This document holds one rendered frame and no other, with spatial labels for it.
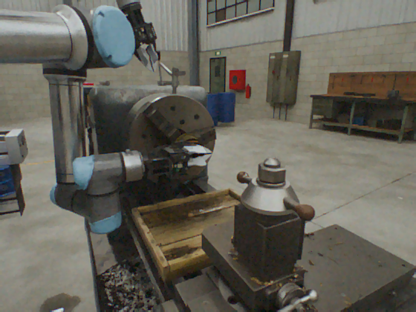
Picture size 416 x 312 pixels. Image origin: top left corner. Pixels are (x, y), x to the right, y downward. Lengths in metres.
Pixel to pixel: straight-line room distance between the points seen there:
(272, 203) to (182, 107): 0.62
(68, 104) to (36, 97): 10.19
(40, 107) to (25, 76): 1.05
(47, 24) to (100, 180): 0.32
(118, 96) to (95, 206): 0.46
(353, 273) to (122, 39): 0.62
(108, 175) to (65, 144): 0.15
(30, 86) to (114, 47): 10.32
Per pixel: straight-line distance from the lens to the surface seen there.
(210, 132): 0.92
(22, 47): 0.54
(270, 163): 0.36
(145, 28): 1.00
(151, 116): 0.83
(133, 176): 0.67
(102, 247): 1.39
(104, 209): 0.68
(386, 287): 0.56
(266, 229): 0.36
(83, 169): 0.65
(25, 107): 10.93
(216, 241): 0.48
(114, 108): 1.01
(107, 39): 0.60
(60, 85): 0.74
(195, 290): 0.47
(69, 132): 0.74
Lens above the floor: 1.29
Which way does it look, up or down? 17 degrees down
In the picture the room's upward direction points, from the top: straight up
